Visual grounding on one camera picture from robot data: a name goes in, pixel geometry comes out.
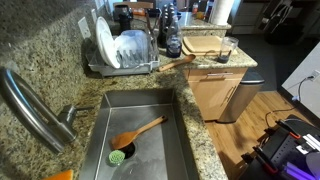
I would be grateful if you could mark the wooden spoon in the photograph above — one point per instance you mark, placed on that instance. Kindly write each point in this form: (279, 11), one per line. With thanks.
(176, 62)

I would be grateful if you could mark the clear plastic cup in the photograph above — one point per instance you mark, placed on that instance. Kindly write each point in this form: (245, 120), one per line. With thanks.
(227, 50)

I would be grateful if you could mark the dark glass bottle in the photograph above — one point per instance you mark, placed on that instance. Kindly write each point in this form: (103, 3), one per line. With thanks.
(173, 46)

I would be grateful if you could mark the light wood kitchen cabinets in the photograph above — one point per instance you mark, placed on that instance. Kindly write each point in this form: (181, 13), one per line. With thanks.
(206, 100)

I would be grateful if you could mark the grey dish drying rack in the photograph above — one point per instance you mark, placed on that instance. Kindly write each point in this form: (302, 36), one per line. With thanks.
(116, 70)

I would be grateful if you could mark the clear plastic food container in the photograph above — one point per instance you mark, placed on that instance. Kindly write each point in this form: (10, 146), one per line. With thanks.
(133, 46)

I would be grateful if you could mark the large wooden cutting board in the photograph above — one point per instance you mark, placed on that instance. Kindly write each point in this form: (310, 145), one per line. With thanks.
(200, 53)

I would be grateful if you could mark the black knife block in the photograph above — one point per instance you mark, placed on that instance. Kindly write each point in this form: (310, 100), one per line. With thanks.
(165, 30)

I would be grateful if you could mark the wooden spatula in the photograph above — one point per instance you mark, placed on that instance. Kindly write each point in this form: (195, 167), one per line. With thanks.
(123, 138)

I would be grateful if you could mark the small wooden cutting board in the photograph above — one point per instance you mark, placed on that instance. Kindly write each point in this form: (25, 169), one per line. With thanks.
(203, 43)

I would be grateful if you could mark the stainless steel sink basin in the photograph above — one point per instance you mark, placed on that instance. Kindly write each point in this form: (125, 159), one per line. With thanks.
(156, 156)

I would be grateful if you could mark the white dinner plate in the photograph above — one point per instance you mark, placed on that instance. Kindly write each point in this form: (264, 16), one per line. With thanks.
(106, 43)

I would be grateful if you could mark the stainless steel trash can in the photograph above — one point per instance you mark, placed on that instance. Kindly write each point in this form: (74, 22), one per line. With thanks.
(238, 100)

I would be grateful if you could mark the green round scrubber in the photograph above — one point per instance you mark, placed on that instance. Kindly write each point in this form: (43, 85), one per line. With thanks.
(116, 157)

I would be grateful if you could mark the white paper towel roll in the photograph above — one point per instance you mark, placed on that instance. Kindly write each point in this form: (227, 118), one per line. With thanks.
(220, 11)

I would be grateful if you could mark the orange sponge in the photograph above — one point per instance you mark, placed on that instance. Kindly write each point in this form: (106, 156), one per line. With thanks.
(61, 175)

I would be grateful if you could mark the curved stainless steel faucet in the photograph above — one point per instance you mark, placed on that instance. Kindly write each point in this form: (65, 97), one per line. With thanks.
(26, 106)

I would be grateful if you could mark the black robot cart with clamps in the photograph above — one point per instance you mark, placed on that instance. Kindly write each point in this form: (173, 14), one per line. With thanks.
(283, 150)

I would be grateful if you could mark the white outlet with plug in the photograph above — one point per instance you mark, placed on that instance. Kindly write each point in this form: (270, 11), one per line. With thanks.
(315, 75)

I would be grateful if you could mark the large white wall outlet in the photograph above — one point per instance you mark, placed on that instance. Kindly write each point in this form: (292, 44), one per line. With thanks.
(84, 27)

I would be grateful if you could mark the small white wall outlet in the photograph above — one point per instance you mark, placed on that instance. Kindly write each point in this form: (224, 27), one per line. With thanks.
(94, 15)

